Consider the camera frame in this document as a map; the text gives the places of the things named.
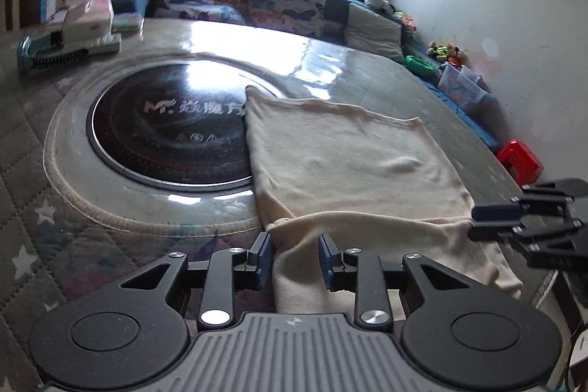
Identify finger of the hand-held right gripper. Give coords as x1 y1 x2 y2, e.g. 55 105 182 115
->
467 214 588 270
472 177 588 224

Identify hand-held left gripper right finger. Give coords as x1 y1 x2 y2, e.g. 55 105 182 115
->
318 233 475 331

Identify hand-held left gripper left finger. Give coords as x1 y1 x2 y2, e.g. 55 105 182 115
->
118 231 273 331

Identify cream sweatshirt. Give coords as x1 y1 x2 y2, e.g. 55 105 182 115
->
243 85 524 314

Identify red plastic stool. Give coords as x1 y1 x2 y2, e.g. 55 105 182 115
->
496 139 544 186

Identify blue sofa blanket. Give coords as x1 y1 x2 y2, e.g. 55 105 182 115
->
404 43 502 150

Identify clear plastic storage box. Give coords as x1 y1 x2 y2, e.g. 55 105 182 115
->
436 64 494 112

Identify round black induction cooktop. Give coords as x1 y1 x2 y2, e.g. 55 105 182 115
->
86 61 255 193

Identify green bowl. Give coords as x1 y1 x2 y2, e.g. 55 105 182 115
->
404 54 437 73

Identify brown bear plush toys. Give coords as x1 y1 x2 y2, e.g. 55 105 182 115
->
427 42 469 64

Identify colourful plush toy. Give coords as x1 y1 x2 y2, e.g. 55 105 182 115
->
392 11 416 31

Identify grey pillow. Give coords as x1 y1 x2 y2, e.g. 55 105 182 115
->
344 1 406 63

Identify square butterfly print pillow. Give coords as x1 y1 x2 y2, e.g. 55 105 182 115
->
245 0 329 38

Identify white power strip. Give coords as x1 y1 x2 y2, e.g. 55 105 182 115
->
60 31 122 57

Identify clear plastic container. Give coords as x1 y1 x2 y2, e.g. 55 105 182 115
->
111 13 144 33

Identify white and pink tissue box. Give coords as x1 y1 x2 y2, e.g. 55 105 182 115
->
62 0 115 41

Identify blue smartwatch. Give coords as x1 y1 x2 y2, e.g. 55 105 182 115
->
17 31 90 73

